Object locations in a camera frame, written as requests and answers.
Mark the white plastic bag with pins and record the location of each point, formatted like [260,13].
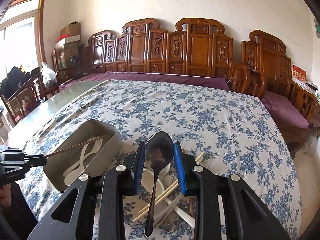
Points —
[48,76]

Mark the blue floral tablecloth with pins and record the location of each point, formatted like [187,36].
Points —
[233,132]

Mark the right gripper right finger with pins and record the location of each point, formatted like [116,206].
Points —
[246,216]

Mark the brown cardboard box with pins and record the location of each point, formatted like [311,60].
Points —
[72,29]

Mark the wooden door frame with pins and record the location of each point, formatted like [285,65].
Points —
[38,14]

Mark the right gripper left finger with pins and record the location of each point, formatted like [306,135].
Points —
[72,216]

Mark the white plastic fork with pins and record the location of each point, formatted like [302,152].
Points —
[96,148]

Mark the person's left hand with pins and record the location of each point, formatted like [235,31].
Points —
[5,195]

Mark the purple sofa cushion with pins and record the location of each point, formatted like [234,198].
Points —
[210,82]

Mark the long carved wooden sofa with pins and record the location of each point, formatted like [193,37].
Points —
[198,47]

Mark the dark wooden chopstick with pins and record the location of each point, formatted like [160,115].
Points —
[75,146]

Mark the metal fork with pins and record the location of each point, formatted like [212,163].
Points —
[165,218]

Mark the carved wooden armchair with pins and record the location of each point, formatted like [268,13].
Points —
[271,70]

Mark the grey metal rectangular tray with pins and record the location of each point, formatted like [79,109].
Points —
[90,149]

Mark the purple armchair cushion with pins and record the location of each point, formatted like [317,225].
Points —
[283,112]

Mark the metal spoon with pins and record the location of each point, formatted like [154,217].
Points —
[159,152]

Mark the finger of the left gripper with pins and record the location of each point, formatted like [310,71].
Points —
[9,152]
[17,165]

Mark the dark wooden dining chair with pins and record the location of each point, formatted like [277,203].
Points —
[24,100]

